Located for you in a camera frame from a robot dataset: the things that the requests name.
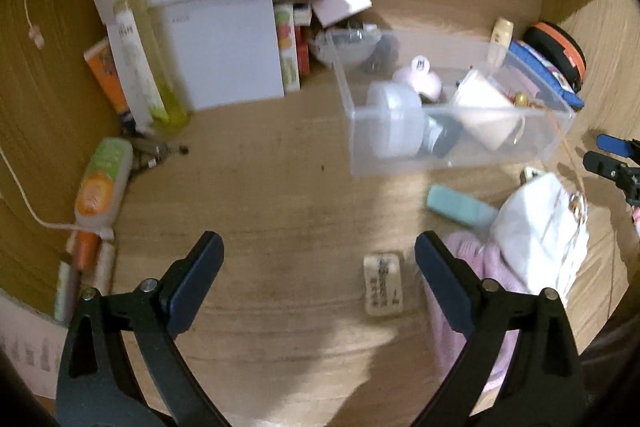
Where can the white paper box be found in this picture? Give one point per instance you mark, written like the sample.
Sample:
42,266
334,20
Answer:
225,47

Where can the pink and white small box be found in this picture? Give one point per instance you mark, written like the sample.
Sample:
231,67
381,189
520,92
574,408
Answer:
342,4

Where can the clear plastic bowl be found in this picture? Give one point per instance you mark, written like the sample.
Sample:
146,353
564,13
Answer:
345,47

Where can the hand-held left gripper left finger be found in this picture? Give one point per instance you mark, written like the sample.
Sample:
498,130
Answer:
195,277

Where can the black and orange round case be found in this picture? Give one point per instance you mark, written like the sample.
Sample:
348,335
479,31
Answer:
557,49

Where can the pink fluffy object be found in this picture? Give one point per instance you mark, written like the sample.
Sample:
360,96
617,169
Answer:
636,217

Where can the yellow-green tall bottle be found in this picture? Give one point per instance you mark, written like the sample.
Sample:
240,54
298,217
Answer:
145,52

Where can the clear plastic storage box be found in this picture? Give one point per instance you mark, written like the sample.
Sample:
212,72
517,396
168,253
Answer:
450,152

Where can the blue zip pouch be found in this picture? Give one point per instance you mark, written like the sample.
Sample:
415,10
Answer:
545,72

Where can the beige printed block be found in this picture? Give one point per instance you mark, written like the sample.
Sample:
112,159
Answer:
384,287

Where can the white squeeze tube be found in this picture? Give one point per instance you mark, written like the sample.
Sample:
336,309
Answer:
130,72

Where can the green and orange tube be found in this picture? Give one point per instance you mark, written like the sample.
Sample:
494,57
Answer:
100,182

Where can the wooden desktop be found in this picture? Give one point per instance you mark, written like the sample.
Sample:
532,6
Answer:
260,207

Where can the orange box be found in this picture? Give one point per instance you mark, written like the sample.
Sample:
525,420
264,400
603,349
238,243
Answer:
107,77

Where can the fruit printed box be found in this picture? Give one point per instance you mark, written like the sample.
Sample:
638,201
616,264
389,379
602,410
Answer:
286,47

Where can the orange-tipped marker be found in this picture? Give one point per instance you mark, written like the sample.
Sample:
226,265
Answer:
85,252

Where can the translucent white round jar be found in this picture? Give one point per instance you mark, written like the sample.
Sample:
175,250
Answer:
395,122

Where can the dark metal clips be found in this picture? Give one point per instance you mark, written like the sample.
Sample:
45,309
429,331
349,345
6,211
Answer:
155,149

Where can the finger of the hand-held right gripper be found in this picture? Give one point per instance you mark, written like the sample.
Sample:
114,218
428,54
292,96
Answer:
614,144
602,163

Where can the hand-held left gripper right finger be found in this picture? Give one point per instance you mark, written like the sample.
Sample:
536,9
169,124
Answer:
442,279

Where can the white printed sheet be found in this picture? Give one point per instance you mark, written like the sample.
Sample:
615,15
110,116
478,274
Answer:
25,347

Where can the red box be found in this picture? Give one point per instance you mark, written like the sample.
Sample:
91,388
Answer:
302,44

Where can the white marker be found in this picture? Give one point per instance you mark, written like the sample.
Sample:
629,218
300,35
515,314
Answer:
105,259

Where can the cream plastic tub with lid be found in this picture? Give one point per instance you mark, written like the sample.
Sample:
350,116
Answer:
487,112

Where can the small cream bottle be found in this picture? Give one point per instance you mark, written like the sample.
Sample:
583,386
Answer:
500,39

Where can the pink knitted pouch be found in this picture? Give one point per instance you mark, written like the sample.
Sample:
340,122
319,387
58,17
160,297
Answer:
475,302

